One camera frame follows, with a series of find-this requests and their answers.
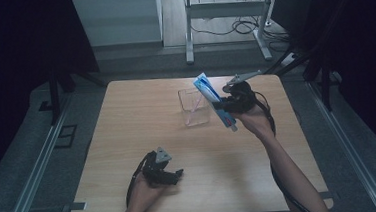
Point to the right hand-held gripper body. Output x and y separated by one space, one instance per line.
240 97

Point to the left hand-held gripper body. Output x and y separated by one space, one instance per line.
157 170

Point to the white blue toothpaste tube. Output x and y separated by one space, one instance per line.
213 99

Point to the pink toothbrush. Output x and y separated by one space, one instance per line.
196 102

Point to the clear plastic container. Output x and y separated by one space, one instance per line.
194 107

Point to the person's left hand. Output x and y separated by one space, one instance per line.
145 194

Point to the person's right hand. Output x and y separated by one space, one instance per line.
255 121

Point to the white power strip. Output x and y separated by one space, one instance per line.
289 58

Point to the black stand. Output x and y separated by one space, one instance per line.
321 76
56 91

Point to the dark curtain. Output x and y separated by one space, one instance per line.
22 64
355 47

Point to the white cabinet panel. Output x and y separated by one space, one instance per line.
118 20

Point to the white desk frame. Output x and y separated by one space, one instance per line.
226 11

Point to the grey table bracket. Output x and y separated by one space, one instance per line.
74 206
326 195

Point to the metal floor rail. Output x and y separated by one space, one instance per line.
31 183
348 151

